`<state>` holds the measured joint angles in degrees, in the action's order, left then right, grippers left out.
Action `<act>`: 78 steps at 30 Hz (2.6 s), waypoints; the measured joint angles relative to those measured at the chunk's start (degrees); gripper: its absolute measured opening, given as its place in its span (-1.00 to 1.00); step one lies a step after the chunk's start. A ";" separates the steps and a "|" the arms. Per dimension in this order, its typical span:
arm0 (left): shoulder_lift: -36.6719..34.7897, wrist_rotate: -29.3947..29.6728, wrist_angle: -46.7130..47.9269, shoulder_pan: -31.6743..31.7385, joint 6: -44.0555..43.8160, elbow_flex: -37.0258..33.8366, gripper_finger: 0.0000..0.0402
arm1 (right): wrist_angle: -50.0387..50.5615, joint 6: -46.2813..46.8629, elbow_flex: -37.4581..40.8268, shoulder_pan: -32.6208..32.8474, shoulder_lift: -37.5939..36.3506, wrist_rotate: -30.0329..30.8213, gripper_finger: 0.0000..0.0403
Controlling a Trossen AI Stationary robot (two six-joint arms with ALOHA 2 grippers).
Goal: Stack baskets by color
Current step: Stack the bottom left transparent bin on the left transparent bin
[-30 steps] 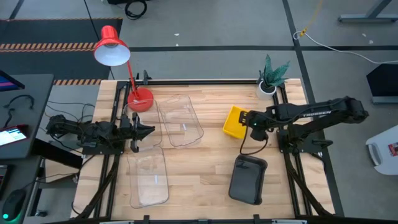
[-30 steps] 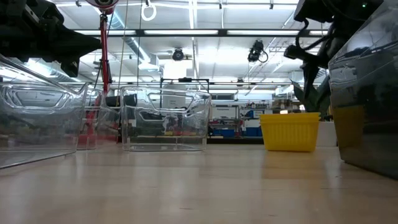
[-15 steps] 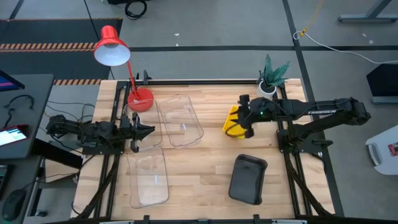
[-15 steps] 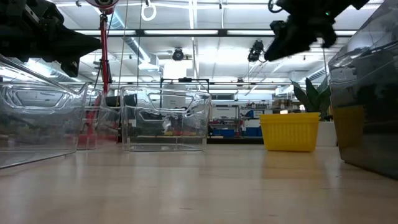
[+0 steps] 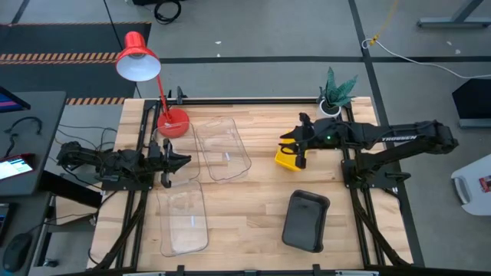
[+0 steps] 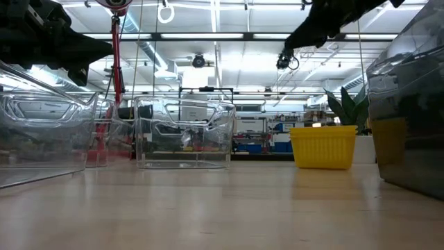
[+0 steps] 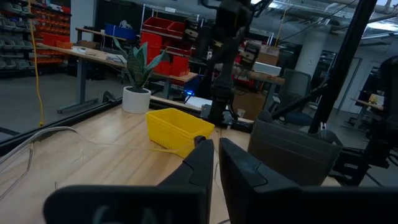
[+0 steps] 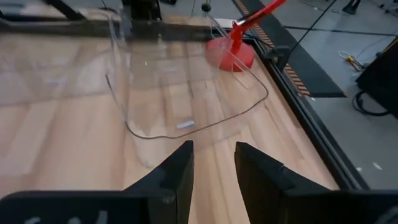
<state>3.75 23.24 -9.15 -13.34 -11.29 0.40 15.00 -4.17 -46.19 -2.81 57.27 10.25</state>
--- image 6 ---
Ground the white hanging ring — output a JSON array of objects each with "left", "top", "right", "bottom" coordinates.
[{"left": 157, "top": 0, "right": 176, "bottom": 25}]

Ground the background shelf unit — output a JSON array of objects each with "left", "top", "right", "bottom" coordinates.
[{"left": 231, "top": 110, "right": 334, "bottom": 161}]

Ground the long ceiling light strip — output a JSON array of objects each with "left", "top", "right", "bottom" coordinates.
[{"left": 160, "top": 33, "right": 244, "bottom": 40}]

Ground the yellow plastic basket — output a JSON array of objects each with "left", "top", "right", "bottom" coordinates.
[
  {"left": 289, "top": 125, "right": 358, "bottom": 132},
  {"left": 289, "top": 125, "right": 358, "bottom": 170}
]

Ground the large smoky grey plastic bin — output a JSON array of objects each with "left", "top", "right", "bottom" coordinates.
[{"left": 366, "top": 0, "right": 444, "bottom": 201}]

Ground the small smoky grey plastic bin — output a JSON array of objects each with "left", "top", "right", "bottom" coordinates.
[{"left": 391, "top": 45, "right": 444, "bottom": 196}]

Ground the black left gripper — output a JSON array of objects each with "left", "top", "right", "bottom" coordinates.
[{"left": 24, "top": 0, "right": 114, "bottom": 87}]

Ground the red desk lamp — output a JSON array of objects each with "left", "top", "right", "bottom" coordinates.
[{"left": 86, "top": 0, "right": 135, "bottom": 165}]

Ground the black round overhead camera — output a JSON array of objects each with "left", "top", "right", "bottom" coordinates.
[{"left": 191, "top": 53, "right": 207, "bottom": 69}]

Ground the black hanging device with loop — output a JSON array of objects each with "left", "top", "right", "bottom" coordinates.
[{"left": 275, "top": 50, "right": 300, "bottom": 72}]

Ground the clear plastic bin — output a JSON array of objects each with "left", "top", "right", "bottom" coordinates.
[
  {"left": 133, "top": 96, "right": 237, "bottom": 170},
  {"left": 0, "top": 59, "right": 100, "bottom": 190},
  {"left": 85, "top": 98, "right": 137, "bottom": 168}
]

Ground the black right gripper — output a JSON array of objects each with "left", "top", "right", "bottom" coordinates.
[{"left": 284, "top": 0, "right": 358, "bottom": 49}]

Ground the black overhead crossbeam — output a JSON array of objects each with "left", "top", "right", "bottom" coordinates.
[{"left": 79, "top": 31, "right": 400, "bottom": 43}]

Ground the green plant in white pot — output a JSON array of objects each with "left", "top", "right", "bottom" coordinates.
[{"left": 324, "top": 85, "right": 377, "bottom": 165}]

